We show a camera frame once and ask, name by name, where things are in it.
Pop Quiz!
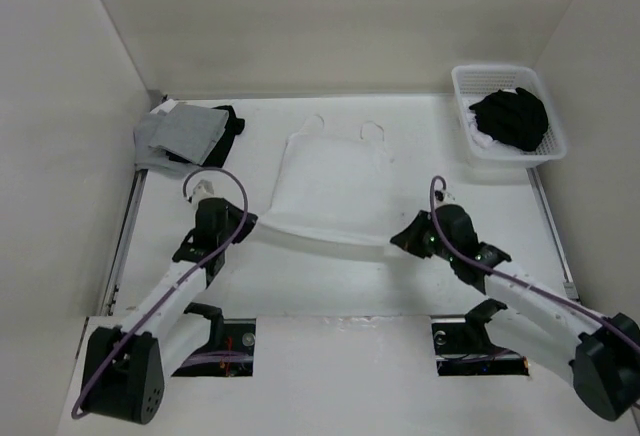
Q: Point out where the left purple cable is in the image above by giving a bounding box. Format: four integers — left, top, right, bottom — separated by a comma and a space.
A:
70, 168, 251, 418

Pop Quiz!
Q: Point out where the white tank top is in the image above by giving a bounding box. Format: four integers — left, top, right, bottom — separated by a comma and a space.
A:
255, 115, 406, 263

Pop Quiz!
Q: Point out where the white plastic basket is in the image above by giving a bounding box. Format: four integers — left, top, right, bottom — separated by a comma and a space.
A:
451, 64, 568, 169

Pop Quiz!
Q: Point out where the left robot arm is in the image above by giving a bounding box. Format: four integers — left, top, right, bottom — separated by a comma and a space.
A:
71, 197, 257, 425

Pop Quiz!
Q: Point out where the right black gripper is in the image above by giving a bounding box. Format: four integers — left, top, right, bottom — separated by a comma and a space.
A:
390, 210, 457, 262

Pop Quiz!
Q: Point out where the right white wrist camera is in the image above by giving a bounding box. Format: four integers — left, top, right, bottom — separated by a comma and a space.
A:
434, 189, 456, 207

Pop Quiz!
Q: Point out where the light grey folded tank top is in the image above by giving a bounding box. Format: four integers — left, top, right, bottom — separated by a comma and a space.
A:
133, 99, 196, 179

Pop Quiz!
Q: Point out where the purple cable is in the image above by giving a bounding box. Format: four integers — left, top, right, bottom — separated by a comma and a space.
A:
429, 175, 640, 352
70, 168, 251, 418

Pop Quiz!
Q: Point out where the white garment in basket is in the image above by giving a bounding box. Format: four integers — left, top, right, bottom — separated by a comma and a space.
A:
465, 108, 501, 150

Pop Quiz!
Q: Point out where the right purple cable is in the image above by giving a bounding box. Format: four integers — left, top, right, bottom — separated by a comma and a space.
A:
429, 175, 640, 352

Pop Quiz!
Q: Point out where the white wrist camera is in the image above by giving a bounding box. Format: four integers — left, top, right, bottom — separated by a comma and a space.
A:
434, 189, 456, 207
189, 180, 215, 207

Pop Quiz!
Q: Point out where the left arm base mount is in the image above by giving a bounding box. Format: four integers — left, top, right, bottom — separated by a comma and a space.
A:
172, 303, 257, 378

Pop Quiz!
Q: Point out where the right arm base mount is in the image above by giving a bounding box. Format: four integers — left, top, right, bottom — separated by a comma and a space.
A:
431, 299, 529, 377

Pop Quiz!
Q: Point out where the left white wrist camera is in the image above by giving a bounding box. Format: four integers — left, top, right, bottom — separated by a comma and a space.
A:
189, 180, 215, 207

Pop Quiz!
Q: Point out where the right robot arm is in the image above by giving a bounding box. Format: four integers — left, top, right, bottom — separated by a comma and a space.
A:
390, 203, 639, 421

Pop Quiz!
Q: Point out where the black tank top in basket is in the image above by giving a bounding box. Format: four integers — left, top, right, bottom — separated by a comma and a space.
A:
469, 87, 549, 152

